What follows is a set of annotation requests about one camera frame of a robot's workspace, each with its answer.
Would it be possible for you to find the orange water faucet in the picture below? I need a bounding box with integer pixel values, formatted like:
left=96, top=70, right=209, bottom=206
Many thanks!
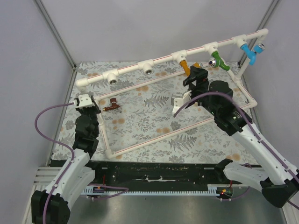
left=179, top=60, right=203, bottom=76

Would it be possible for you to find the brown water faucet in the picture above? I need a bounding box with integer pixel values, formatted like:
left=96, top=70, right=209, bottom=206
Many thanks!
left=103, top=98, right=122, bottom=112

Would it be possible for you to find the white PVC pipe frame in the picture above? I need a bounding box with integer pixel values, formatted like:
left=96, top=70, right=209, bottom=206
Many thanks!
left=74, top=28, right=269, bottom=159

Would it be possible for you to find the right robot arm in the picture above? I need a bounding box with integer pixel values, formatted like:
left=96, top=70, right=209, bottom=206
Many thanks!
left=182, top=65, right=299, bottom=208

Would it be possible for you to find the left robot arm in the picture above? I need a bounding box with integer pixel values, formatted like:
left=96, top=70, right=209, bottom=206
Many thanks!
left=31, top=94, right=101, bottom=224

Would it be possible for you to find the green water faucet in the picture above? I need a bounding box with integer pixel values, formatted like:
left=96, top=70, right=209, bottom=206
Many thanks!
left=208, top=51, right=230, bottom=71

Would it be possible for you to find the blue water faucet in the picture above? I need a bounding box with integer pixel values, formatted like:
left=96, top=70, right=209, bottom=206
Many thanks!
left=240, top=43, right=265, bottom=65

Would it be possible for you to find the floral patterned table mat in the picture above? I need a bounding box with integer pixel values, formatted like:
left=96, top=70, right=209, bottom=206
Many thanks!
left=52, top=61, right=257, bottom=163

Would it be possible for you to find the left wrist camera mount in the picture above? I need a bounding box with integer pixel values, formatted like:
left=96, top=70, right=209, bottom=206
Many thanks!
left=73, top=94, right=94, bottom=109

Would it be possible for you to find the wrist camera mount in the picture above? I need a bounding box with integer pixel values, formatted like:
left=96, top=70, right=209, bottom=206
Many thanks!
left=171, top=91, right=191, bottom=114
left=73, top=94, right=94, bottom=109

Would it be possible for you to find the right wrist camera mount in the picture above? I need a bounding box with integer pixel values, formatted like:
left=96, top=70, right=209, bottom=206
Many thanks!
left=171, top=91, right=191, bottom=114

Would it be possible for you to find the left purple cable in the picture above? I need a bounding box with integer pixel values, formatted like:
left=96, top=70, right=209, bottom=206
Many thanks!
left=34, top=102, right=129, bottom=224

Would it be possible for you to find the purple cable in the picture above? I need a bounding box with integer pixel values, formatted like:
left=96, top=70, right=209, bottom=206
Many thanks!
left=173, top=91, right=299, bottom=210
left=34, top=102, right=129, bottom=224

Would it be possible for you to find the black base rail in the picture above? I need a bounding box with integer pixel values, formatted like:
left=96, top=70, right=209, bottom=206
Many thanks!
left=50, top=160, right=243, bottom=187

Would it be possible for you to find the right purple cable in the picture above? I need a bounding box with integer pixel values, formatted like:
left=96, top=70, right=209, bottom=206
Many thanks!
left=173, top=91, right=299, bottom=210

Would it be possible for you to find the white slotted cable duct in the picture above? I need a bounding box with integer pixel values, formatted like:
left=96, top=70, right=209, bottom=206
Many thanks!
left=80, top=185, right=220, bottom=196

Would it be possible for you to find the aluminium frame profile right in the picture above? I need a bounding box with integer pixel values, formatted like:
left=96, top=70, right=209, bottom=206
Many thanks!
left=256, top=0, right=281, bottom=31

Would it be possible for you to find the aluminium frame profile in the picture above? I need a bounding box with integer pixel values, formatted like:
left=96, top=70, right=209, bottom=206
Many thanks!
left=256, top=0, right=281, bottom=31
left=33, top=0, right=77, bottom=70

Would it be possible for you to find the aluminium frame profile left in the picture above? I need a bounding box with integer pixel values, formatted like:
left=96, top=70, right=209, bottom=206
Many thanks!
left=33, top=0, right=77, bottom=70

